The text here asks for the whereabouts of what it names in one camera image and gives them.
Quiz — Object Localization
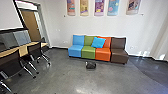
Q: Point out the black trash bag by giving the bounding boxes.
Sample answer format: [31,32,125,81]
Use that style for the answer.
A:
[85,60,98,70]

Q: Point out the green sofa seat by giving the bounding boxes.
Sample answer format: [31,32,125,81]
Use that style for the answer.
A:
[81,35,98,60]

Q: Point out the blue sofa seat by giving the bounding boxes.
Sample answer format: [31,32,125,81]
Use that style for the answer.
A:
[67,34,86,58]

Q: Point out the cyan square cushion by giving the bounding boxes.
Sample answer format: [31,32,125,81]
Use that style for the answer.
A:
[90,36,107,49]

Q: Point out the orange sofa seat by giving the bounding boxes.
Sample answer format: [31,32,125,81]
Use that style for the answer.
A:
[94,36,113,63]

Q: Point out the brown sofa seat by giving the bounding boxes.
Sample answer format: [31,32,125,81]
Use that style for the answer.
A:
[110,37,130,65]

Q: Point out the grey desk divider panels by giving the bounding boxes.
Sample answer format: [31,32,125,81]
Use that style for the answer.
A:
[0,29,33,51]

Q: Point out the white projection screen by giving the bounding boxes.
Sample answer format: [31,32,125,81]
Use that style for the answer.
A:
[0,0,24,31]

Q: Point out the wall poster with orange print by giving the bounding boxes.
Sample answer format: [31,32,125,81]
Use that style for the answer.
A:
[66,0,76,17]

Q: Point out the wall poster with purple print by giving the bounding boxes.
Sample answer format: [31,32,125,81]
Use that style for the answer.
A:
[93,0,106,17]

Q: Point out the white wall outlet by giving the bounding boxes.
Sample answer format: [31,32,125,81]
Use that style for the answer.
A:
[129,44,135,50]

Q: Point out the wall poster with cyan print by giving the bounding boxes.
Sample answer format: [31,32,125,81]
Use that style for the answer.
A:
[107,0,121,17]

